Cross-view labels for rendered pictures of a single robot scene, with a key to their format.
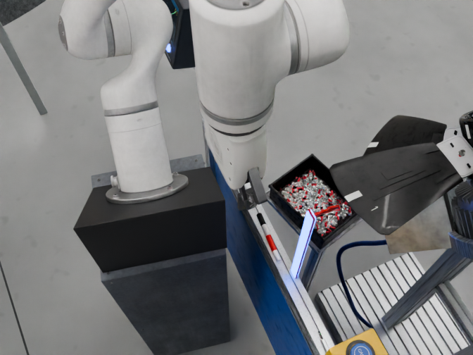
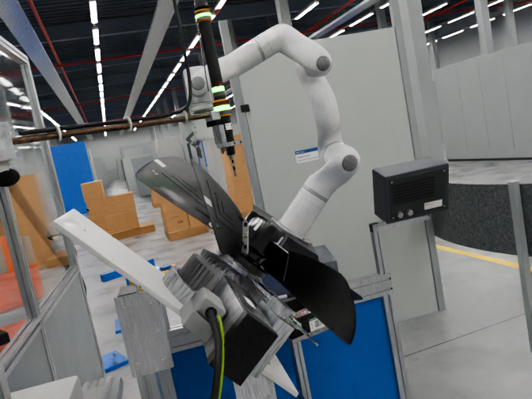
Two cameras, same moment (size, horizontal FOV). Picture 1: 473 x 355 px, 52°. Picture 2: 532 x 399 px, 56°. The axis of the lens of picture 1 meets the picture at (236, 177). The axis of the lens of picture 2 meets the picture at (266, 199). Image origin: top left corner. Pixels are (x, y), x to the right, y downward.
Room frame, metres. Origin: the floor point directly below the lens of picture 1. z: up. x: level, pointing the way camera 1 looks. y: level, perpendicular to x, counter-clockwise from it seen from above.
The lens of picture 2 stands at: (0.92, -1.81, 1.45)
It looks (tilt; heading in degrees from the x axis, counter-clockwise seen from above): 7 degrees down; 102
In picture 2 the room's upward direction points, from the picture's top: 11 degrees counter-clockwise
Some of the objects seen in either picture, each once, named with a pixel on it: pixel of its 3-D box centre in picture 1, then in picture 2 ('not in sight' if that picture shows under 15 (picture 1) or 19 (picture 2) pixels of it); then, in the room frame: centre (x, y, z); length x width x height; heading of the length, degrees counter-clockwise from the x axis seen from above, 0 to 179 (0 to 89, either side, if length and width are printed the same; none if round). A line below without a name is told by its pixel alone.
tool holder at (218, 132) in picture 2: not in sight; (223, 129); (0.55, -0.47, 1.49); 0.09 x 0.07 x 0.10; 58
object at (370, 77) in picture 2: not in sight; (340, 176); (0.71, 1.57, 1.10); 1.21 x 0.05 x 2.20; 23
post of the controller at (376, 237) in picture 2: not in sight; (378, 248); (0.90, 0.08, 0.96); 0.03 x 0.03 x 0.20; 23
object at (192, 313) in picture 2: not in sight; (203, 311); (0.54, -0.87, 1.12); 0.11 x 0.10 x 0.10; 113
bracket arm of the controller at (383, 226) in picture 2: not in sight; (399, 221); (0.99, 0.12, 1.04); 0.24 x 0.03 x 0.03; 23
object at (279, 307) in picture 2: not in sight; (281, 309); (0.68, -0.78, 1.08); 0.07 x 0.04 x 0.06; 124
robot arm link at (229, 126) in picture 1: (235, 97); (202, 107); (0.36, 0.00, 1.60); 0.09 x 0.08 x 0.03; 23
